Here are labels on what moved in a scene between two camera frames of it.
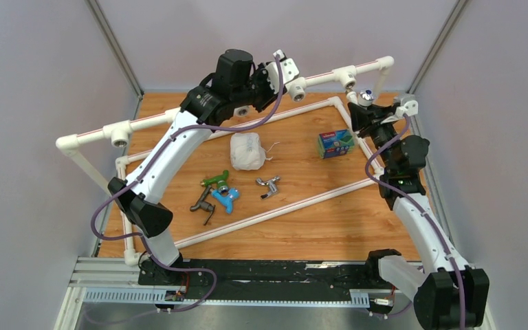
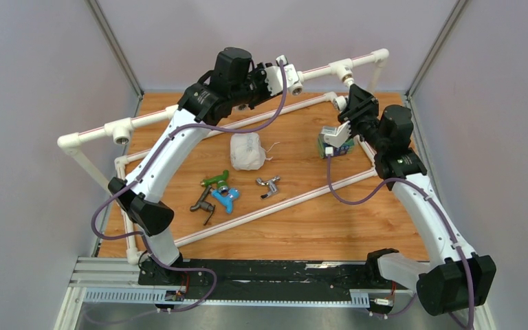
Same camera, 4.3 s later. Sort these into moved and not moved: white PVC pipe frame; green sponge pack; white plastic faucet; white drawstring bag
Moved: white plastic faucet; white PVC pipe frame
Not moved: white drawstring bag; green sponge pack
